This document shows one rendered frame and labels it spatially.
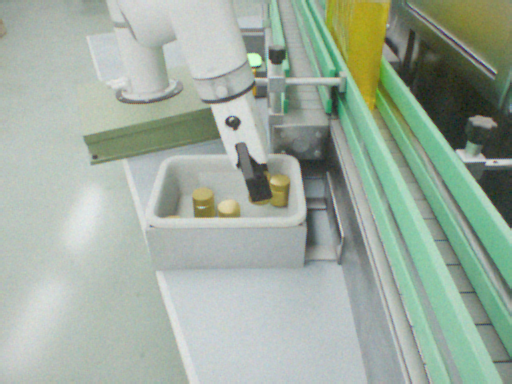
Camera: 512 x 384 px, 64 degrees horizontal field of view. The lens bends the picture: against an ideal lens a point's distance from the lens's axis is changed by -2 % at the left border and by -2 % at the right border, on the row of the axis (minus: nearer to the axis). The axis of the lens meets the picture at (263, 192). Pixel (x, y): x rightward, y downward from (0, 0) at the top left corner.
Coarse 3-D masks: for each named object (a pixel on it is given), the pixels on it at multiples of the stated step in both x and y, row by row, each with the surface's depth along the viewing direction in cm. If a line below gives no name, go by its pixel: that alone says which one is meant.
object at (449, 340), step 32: (320, 32) 90; (352, 96) 61; (352, 128) 63; (384, 160) 46; (384, 192) 47; (384, 224) 46; (416, 224) 37; (416, 256) 37; (416, 288) 38; (448, 288) 31; (416, 320) 37; (448, 320) 31; (448, 352) 31; (480, 352) 27
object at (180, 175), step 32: (192, 160) 69; (224, 160) 69; (288, 160) 69; (160, 192) 62; (224, 192) 73; (160, 224) 56; (192, 224) 56; (224, 224) 56; (256, 224) 56; (288, 224) 57
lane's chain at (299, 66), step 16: (288, 0) 144; (288, 16) 127; (288, 32) 113; (288, 48) 102; (304, 48) 102; (288, 64) 93; (304, 64) 93; (288, 96) 79; (304, 96) 79; (288, 112) 74; (304, 112) 74; (320, 112) 74
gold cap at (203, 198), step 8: (192, 192) 66; (200, 192) 66; (208, 192) 66; (192, 200) 66; (200, 200) 65; (208, 200) 65; (200, 208) 65; (208, 208) 66; (200, 216) 66; (208, 216) 67
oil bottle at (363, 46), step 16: (352, 0) 65; (368, 0) 63; (384, 0) 63; (352, 16) 65; (368, 16) 64; (384, 16) 64; (352, 32) 66; (368, 32) 66; (384, 32) 66; (352, 48) 67; (368, 48) 67; (352, 64) 69; (368, 64) 69; (368, 80) 71; (368, 96) 72
